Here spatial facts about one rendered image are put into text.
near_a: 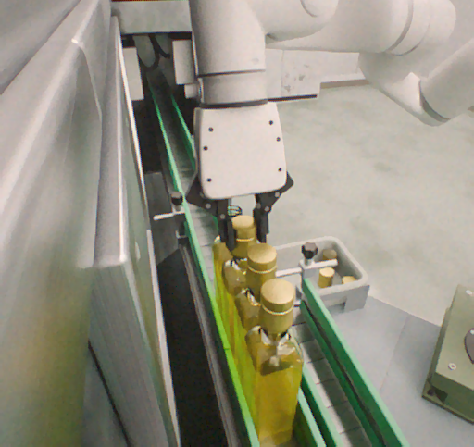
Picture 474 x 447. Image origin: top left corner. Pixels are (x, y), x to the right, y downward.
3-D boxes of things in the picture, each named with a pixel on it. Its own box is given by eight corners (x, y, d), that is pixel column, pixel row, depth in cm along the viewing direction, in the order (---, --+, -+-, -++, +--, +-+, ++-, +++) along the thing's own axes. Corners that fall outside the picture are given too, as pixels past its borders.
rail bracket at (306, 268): (249, 300, 70) (249, 252, 63) (327, 282, 74) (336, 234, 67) (254, 312, 68) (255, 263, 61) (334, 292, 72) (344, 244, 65)
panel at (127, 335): (129, 146, 106) (104, 16, 86) (139, 145, 107) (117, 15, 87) (159, 524, 35) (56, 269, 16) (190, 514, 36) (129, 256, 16)
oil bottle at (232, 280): (222, 347, 62) (218, 254, 50) (254, 339, 64) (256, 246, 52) (231, 376, 58) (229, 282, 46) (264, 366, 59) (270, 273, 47)
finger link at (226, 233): (203, 204, 41) (209, 255, 43) (230, 199, 42) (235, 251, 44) (198, 195, 44) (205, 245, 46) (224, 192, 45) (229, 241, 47)
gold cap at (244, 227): (227, 243, 48) (226, 217, 46) (252, 239, 49) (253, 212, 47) (234, 261, 45) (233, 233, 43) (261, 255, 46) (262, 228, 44)
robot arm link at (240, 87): (189, 77, 34) (193, 106, 35) (276, 69, 37) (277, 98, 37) (179, 78, 41) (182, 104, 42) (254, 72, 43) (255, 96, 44)
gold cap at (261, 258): (242, 273, 44) (242, 245, 41) (269, 266, 45) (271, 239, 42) (251, 294, 41) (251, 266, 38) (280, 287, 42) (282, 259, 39)
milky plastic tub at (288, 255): (253, 275, 94) (254, 250, 89) (330, 258, 99) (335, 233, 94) (277, 329, 80) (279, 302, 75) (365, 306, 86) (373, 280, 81)
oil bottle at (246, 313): (233, 377, 58) (231, 282, 46) (267, 367, 59) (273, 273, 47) (243, 411, 53) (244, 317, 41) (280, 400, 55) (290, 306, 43)
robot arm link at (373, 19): (407, 50, 47) (280, 38, 36) (334, 58, 57) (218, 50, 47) (417, -25, 44) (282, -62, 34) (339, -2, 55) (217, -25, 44)
